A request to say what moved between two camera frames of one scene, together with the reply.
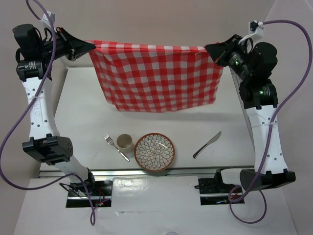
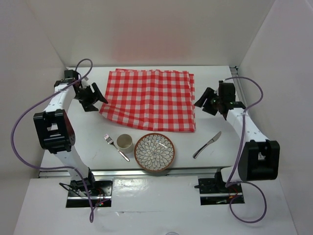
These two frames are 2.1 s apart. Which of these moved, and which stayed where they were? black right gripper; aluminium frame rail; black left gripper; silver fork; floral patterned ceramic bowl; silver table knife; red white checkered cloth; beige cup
Moved: black left gripper; red white checkered cloth; black right gripper
Stayed: aluminium frame rail; beige cup; silver fork; silver table knife; floral patterned ceramic bowl
